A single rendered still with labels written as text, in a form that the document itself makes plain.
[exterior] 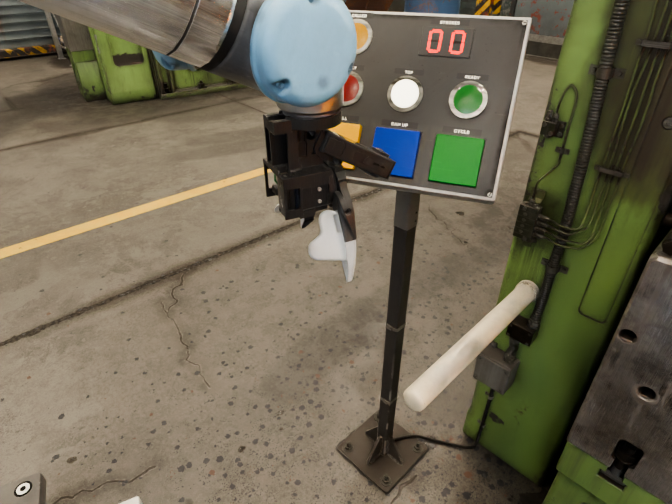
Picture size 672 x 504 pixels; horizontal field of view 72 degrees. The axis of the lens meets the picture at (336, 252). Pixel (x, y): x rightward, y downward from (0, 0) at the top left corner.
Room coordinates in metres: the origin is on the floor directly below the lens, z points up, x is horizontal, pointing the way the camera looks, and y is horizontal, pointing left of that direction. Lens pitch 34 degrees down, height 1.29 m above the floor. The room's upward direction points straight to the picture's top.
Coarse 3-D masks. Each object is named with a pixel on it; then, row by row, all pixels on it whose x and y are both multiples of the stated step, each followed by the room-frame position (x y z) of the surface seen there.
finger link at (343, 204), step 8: (336, 184) 0.50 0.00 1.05; (344, 184) 0.49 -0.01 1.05; (336, 192) 0.49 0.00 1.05; (344, 192) 0.49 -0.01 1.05; (336, 200) 0.49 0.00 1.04; (344, 200) 0.48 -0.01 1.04; (336, 208) 0.48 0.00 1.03; (344, 208) 0.47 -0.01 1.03; (352, 208) 0.48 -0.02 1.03; (344, 216) 0.47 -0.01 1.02; (352, 216) 0.47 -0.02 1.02; (344, 224) 0.47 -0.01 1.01; (352, 224) 0.47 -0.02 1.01; (344, 232) 0.47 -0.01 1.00; (352, 232) 0.47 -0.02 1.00; (344, 240) 0.47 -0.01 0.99; (352, 240) 0.47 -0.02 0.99
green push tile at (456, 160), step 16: (448, 144) 0.69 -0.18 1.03; (464, 144) 0.69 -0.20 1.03; (480, 144) 0.68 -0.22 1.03; (432, 160) 0.69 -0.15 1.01; (448, 160) 0.68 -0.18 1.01; (464, 160) 0.67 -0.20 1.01; (480, 160) 0.67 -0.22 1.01; (432, 176) 0.67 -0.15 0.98; (448, 176) 0.67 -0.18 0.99; (464, 176) 0.66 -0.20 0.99
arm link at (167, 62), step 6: (156, 54) 0.43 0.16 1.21; (162, 54) 0.42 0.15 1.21; (162, 60) 0.42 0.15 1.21; (168, 60) 0.41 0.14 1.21; (174, 60) 0.41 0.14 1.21; (168, 66) 0.43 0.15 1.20; (174, 66) 0.42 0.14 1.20; (180, 66) 0.42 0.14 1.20; (186, 66) 0.43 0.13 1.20; (192, 66) 0.43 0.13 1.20
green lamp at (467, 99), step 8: (464, 88) 0.74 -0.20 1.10; (472, 88) 0.73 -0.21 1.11; (456, 96) 0.73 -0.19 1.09; (464, 96) 0.73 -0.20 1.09; (472, 96) 0.72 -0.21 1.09; (480, 96) 0.72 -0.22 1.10; (456, 104) 0.73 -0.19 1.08; (464, 104) 0.72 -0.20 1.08; (472, 104) 0.72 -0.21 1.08; (480, 104) 0.72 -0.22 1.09; (464, 112) 0.72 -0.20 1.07; (472, 112) 0.71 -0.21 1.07
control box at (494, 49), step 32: (384, 32) 0.82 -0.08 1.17; (416, 32) 0.81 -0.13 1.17; (448, 32) 0.79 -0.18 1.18; (480, 32) 0.78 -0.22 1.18; (512, 32) 0.76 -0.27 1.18; (384, 64) 0.80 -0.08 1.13; (416, 64) 0.78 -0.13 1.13; (448, 64) 0.77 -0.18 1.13; (480, 64) 0.75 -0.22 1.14; (512, 64) 0.74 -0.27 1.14; (384, 96) 0.77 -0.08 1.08; (448, 96) 0.74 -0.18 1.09; (512, 96) 0.71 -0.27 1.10; (416, 128) 0.73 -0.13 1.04; (448, 128) 0.71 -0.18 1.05; (480, 128) 0.70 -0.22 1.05; (416, 160) 0.70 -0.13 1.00; (416, 192) 0.72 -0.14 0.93; (448, 192) 0.66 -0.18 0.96; (480, 192) 0.65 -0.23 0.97
